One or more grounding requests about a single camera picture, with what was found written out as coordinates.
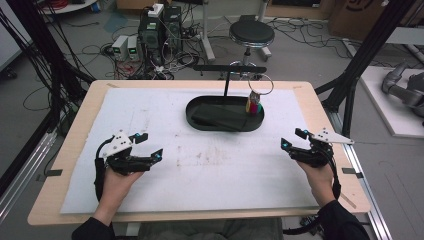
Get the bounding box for white foam table mat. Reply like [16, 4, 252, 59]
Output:
[59, 87, 320, 215]

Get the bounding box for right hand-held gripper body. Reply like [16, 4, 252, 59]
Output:
[288, 127, 355, 168]

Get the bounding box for person's right hand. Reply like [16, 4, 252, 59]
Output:
[295, 159, 336, 208]

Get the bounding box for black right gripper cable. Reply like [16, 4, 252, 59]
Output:
[282, 151, 343, 236]

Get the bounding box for light wooden table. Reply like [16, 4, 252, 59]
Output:
[27, 79, 372, 227]

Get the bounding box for black round stool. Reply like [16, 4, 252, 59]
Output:
[228, 19, 276, 80]

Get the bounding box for black metal frame post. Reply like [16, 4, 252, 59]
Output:
[0, 0, 96, 198]
[314, 0, 416, 138]

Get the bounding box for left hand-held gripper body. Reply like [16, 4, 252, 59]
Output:
[96, 130, 155, 177]

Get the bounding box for tangle of floor cables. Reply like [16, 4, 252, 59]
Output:
[23, 3, 351, 81]

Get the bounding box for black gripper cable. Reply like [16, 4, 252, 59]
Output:
[93, 135, 116, 203]
[282, 151, 343, 236]

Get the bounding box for person's left hand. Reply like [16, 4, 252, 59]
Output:
[94, 165, 145, 218]

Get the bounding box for white desk leg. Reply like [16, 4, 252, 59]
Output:
[199, 0, 216, 63]

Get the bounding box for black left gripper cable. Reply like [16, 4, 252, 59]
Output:
[93, 135, 116, 203]

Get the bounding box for black computer tower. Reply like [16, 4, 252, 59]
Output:
[137, 13, 165, 66]
[162, 5, 183, 55]

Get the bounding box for black tape strip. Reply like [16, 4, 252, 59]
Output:
[35, 168, 64, 183]
[341, 167, 365, 179]

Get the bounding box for brown cardboard box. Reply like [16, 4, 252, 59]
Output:
[327, 0, 403, 42]

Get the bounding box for key ring with coloured keys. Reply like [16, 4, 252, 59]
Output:
[245, 73, 275, 117]

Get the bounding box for white platform board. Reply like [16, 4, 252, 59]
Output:
[359, 65, 424, 140]

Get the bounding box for white power adapter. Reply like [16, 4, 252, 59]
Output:
[146, 3, 165, 19]

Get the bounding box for black oval tray with hanger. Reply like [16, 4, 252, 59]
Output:
[185, 64, 268, 133]

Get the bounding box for grey bench power supply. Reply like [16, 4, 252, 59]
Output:
[127, 35, 142, 62]
[111, 34, 130, 62]

